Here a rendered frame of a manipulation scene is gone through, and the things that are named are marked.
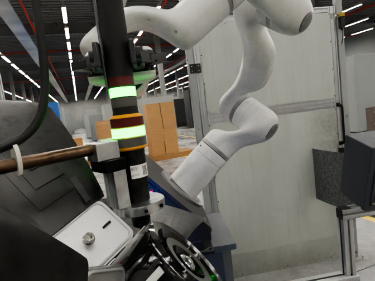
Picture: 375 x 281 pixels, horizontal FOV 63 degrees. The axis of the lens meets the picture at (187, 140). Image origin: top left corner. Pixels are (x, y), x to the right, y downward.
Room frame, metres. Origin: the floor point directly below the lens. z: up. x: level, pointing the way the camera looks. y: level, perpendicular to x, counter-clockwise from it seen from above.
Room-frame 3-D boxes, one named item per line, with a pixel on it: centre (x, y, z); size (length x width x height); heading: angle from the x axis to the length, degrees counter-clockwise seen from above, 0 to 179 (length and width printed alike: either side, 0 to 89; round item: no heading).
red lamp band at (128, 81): (0.40, 0.08, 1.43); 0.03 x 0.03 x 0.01
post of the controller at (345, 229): (0.82, -0.41, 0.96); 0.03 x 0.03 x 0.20; 6
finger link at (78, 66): (0.47, 0.12, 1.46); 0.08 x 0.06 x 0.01; 127
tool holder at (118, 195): (0.39, 0.08, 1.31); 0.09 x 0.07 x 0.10; 131
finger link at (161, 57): (0.48, 0.05, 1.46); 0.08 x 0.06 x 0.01; 66
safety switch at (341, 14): (2.33, -1.22, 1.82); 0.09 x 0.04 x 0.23; 96
